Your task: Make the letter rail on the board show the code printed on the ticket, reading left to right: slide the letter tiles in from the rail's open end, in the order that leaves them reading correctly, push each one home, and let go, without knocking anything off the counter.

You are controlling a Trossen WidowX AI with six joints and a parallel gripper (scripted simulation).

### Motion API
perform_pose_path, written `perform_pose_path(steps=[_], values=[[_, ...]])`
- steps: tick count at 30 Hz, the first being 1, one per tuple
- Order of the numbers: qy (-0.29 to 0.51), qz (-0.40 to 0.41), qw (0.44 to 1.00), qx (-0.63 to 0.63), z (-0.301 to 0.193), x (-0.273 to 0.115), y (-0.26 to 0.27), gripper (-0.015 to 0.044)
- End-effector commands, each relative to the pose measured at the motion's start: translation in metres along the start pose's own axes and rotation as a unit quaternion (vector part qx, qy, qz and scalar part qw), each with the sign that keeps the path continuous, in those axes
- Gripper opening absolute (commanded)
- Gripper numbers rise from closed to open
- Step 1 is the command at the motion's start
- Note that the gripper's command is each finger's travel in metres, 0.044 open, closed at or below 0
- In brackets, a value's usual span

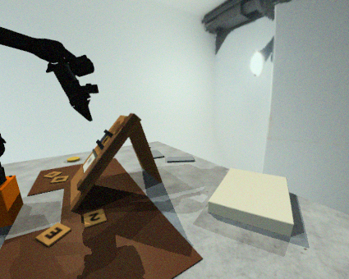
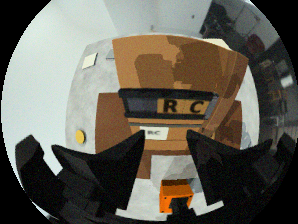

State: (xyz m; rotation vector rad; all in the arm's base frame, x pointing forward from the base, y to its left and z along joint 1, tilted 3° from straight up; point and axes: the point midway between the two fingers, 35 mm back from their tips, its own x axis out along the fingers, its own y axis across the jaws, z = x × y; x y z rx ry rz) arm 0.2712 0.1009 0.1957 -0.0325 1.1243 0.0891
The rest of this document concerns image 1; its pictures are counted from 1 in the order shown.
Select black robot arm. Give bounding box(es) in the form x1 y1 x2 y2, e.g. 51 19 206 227
0 27 99 94

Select yellow round disc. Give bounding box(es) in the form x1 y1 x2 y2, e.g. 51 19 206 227
67 157 80 162

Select grey flat rectangular tile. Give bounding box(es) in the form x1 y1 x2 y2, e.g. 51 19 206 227
167 156 195 162
151 150 164 158

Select white paper ticket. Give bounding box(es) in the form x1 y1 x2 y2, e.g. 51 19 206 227
83 153 95 173

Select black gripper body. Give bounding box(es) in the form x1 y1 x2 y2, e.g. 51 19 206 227
60 77 91 106

